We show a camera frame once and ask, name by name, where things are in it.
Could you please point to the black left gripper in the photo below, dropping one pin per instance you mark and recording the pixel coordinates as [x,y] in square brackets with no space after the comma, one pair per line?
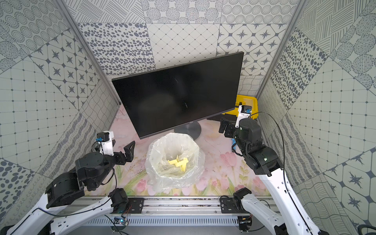
[119,157]

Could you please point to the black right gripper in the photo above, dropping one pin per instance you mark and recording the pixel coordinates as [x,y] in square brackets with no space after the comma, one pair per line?
[231,128]

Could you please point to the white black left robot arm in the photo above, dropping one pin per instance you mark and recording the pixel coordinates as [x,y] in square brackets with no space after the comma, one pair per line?
[88,174]

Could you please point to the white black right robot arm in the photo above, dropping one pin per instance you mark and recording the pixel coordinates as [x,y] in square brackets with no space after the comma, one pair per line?
[292,218]

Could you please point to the grey round monitor stand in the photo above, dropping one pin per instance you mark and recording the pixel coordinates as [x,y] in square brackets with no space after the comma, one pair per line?
[193,129]

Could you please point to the black computer monitor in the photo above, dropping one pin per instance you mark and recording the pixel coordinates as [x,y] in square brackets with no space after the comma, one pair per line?
[164,99]

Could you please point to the blue pipe fitting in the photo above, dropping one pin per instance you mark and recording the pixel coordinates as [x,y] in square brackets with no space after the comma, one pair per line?
[233,144]

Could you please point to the yellow black toolbox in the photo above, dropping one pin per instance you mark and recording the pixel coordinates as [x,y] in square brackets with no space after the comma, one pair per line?
[244,100]

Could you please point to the clear plastic trash bag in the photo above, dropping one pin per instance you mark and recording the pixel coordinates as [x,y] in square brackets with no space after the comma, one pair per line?
[164,176]

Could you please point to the small green circuit board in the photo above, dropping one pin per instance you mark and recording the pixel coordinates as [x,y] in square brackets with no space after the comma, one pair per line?
[120,221]

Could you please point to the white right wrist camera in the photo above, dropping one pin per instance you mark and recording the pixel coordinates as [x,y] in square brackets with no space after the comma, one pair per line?
[244,111]

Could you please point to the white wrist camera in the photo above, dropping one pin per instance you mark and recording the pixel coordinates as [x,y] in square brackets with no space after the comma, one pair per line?
[105,140]
[244,111]

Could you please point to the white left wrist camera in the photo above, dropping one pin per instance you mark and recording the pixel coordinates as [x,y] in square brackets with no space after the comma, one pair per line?
[105,140]

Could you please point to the aluminium mounting rail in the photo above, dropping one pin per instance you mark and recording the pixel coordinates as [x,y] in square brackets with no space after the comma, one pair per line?
[198,211]

